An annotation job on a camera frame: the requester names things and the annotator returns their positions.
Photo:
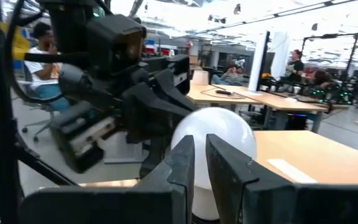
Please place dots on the grey office chair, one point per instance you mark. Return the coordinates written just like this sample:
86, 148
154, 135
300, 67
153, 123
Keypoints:
39, 105

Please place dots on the white backed computer monitor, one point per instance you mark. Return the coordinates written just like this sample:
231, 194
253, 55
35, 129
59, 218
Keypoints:
256, 62

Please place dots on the orange wooden desk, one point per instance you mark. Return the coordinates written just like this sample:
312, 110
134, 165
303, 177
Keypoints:
322, 149

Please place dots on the black computer case blue light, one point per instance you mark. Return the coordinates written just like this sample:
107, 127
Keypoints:
297, 122

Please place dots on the white rectangular tray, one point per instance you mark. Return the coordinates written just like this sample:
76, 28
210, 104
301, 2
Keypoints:
291, 171

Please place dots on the black metal gantry frame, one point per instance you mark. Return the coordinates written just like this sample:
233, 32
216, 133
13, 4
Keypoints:
353, 53

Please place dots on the light wooden desk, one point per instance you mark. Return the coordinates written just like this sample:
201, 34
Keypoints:
275, 101

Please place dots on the white lightbulb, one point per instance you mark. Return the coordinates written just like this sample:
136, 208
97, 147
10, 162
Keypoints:
216, 130

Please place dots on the white paper towel roll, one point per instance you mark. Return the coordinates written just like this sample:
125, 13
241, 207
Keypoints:
200, 77

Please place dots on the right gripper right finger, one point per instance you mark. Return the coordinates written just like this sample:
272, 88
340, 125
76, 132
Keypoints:
259, 205

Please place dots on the person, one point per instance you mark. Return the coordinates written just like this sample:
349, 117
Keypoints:
296, 68
39, 71
228, 77
322, 79

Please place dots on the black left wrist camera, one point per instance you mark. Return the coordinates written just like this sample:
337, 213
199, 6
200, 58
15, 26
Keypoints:
113, 43

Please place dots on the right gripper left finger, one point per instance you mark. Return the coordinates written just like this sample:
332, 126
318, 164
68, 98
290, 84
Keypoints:
104, 205

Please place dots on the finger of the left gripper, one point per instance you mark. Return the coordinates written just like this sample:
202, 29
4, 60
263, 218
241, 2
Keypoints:
174, 93
148, 115

